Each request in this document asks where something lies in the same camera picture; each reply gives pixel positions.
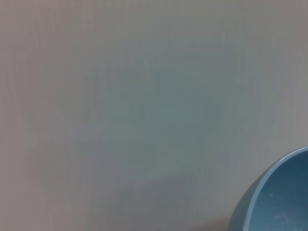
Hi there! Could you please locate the blue bowl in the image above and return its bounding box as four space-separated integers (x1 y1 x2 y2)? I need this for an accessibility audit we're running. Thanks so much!
227 146 308 231

